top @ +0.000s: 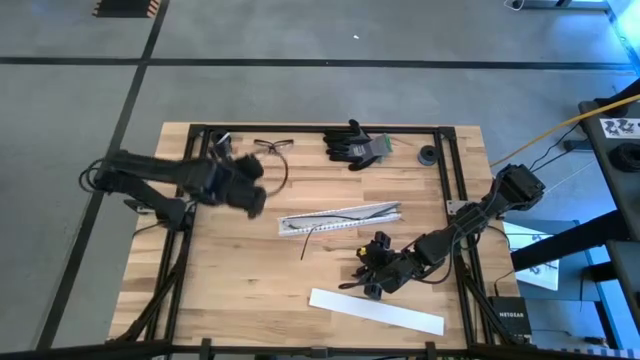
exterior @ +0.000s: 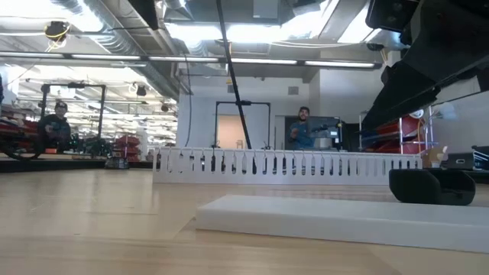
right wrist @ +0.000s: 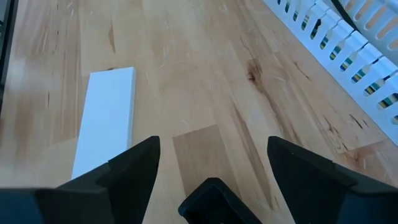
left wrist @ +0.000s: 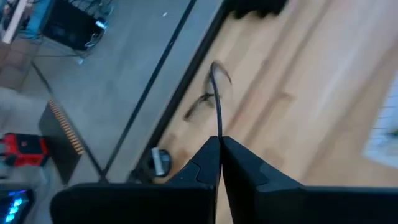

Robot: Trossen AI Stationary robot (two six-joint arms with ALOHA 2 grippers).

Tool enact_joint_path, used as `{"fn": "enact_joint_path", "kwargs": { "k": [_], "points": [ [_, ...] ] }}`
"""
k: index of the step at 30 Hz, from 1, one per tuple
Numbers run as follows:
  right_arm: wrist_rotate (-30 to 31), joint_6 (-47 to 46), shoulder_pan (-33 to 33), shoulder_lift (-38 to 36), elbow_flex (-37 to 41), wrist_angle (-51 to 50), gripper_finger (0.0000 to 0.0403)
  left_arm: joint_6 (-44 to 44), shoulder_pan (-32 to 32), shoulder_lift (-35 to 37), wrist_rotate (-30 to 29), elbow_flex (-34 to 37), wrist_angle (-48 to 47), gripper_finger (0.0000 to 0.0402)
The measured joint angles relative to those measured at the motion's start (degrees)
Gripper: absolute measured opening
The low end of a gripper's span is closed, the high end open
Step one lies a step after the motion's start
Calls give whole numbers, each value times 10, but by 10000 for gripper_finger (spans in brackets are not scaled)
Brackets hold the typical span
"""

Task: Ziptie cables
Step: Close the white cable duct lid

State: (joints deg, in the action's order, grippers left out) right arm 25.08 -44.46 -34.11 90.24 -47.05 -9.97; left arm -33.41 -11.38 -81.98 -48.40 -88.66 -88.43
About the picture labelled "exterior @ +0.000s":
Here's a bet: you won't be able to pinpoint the person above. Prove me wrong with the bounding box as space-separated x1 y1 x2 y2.
287 105 317 150
36 99 73 154

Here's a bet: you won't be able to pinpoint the black rectangular block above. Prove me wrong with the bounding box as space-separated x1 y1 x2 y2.
388 167 477 206

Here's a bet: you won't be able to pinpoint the grey cylindrical machine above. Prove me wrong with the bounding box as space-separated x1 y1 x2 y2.
313 136 335 150

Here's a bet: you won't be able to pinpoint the black round hoop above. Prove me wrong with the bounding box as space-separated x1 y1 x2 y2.
0 131 46 161

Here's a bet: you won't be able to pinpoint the grey device box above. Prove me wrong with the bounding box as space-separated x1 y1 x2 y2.
446 152 475 171

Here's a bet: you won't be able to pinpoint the distant black robot arms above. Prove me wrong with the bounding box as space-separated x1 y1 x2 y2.
72 135 124 158

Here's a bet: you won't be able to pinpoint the silver ceiling air duct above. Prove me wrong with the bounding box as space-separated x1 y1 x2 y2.
49 0 192 101

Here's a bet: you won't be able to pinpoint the dark window panel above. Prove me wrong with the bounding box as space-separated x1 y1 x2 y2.
284 115 345 150

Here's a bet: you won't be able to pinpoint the pale door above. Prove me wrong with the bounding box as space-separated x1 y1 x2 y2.
217 114 248 150

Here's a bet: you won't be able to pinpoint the white duct cover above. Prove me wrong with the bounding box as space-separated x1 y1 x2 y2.
194 193 489 254

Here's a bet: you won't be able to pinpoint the white slotted cable duct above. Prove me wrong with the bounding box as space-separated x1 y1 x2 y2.
152 146 424 187

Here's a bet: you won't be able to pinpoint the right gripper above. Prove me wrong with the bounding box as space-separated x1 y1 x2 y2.
361 0 489 133

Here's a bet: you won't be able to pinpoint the small beige cardboard box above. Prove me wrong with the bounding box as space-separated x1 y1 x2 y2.
421 145 449 169

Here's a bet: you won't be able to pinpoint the metal shelf rack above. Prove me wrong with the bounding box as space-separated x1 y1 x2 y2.
396 106 436 154

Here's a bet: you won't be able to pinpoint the black aluminium table frame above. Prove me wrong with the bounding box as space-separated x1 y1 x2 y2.
0 157 154 173

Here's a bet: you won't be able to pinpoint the red storage bin rack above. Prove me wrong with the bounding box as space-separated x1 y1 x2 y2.
114 133 141 161
361 114 426 154
0 116 41 134

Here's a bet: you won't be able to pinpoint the ceiling light strip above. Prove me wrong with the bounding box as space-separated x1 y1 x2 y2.
148 56 221 63
70 53 142 61
231 57 298 65
304 60 377 69
0 51 64 59

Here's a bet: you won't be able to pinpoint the black ceiling cable reel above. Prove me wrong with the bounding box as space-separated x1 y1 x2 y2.
43 21 72 44

